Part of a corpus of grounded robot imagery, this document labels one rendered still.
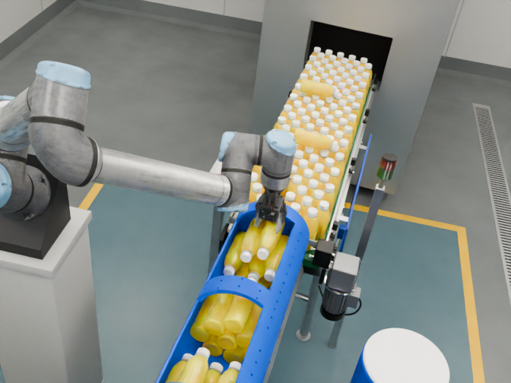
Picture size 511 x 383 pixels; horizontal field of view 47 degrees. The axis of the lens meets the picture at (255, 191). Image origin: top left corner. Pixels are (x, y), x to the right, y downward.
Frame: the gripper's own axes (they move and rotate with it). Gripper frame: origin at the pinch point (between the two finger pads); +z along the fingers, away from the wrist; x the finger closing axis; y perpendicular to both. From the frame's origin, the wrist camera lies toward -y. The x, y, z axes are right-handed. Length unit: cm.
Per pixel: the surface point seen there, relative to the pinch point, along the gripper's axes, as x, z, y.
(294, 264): 11.1, 13.0, 0.3
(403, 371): 54, 25, 20
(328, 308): 27, 68, -35
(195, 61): -149, 127, -338
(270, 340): 11.6, 13.9, 33.0
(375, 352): 44, 25, 16
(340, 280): 28, 49, -34
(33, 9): -308, 104, -321
